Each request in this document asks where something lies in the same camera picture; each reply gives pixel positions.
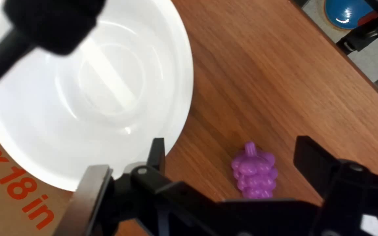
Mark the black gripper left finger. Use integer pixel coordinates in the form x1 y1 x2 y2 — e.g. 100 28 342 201
146 136 168 178

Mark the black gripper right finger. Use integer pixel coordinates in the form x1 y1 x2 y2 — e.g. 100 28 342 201
293 135 344 190

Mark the purple toy grape bunch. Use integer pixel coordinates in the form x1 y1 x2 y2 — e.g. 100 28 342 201
230 140 280 202

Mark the white plastic bowl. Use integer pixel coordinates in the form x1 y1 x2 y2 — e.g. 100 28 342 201
0 0 196 193

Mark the blue round object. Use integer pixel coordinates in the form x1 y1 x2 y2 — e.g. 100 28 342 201
323 0 374 31

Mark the brown cardboard with orange print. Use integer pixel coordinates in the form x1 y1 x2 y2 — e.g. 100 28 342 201
0 104 151 236

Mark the black stand frame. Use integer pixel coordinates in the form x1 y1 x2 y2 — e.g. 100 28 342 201
335 0 378 56

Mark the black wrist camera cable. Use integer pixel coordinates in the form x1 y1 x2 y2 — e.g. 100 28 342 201
0 0 108 98

